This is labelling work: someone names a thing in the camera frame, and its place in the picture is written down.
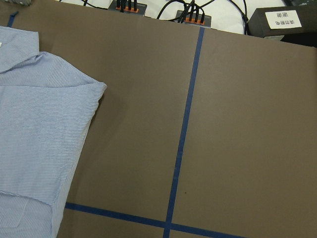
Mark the black usb hub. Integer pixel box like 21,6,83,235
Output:
174,10,211,28
108,0,147,16

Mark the light blue striped shirt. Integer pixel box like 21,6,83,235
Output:
0,27,106,238

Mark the black box with label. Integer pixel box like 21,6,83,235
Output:
247,4,317,47

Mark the black usb hub left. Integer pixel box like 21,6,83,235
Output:
108,0,147,16

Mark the black usb hub right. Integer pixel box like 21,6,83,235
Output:
174,10,211,28

